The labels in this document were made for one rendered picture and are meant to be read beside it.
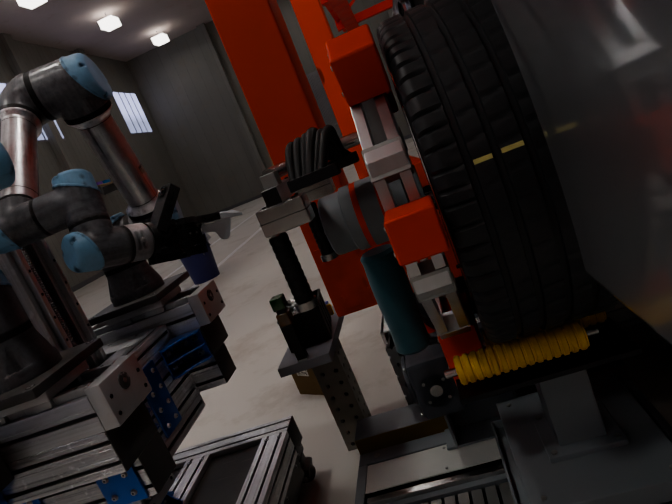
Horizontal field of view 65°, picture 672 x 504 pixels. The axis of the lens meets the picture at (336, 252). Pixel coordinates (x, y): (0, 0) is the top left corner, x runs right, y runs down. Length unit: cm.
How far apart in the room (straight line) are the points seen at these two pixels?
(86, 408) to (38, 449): 14
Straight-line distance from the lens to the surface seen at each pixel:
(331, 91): 343
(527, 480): 125
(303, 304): 96
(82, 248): 104
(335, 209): 105
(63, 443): 117
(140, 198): 149
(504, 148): 77
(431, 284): 86
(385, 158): 81
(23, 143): 130
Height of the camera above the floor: 102
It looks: 11 degrees down
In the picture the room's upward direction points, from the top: 22 degrees counter-clockwise
